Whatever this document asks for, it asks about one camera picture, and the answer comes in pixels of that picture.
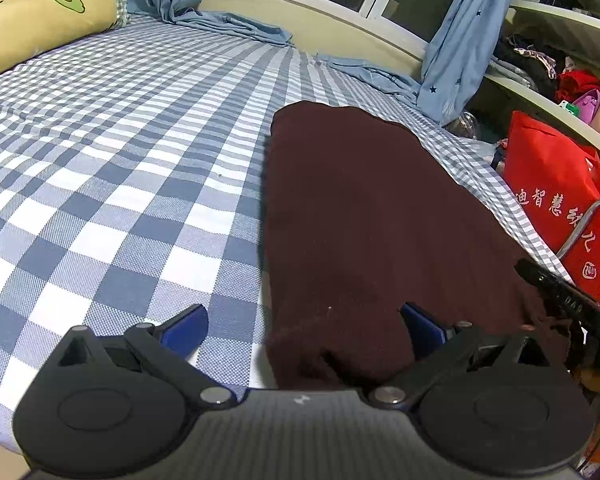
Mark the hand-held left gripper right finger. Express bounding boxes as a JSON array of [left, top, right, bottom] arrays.
[[366, 302, 551, 409]]

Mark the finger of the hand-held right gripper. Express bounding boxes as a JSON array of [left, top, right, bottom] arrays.
[[514, 258, 600, 347]]

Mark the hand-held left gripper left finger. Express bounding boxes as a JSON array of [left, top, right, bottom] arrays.
[[60, 303, 238, 409]]

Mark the maroon t-shirt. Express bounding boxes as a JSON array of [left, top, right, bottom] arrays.
[[260, 101, 581, 391]]

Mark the pile of clothes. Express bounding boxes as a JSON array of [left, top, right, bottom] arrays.
[[492, 34, 600, 136]]

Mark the red fabric bag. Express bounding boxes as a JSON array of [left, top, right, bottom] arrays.
[[500, 110, 600, 307]]

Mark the blue checked bed sheet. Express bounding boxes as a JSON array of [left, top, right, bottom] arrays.
[[0, 12, 576, 453]]

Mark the white shelf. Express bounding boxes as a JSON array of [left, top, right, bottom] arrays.
[[484, 0, 600, 163]]

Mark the pink bag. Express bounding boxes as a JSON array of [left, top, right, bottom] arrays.
[[576, 88, 600, 124]]

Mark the clear plastic bag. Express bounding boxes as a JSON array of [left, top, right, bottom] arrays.
[[449, 111, 482, 142]]

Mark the red garment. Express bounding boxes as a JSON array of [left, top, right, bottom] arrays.
[[555, 70, 600, 104]]

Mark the blue star curtain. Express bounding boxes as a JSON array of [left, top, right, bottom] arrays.
[[51, 0, 295, 47], [325, 0, 525, 127]]

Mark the green checked pillow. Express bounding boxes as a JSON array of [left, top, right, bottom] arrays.
[[87, 0, 131, 28]]

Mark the yellow avocado print pillow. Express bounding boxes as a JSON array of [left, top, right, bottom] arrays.
[[0, 0, 121, 85]]

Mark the grey cable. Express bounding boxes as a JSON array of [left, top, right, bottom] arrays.
[[555, 198, 600, 262]]

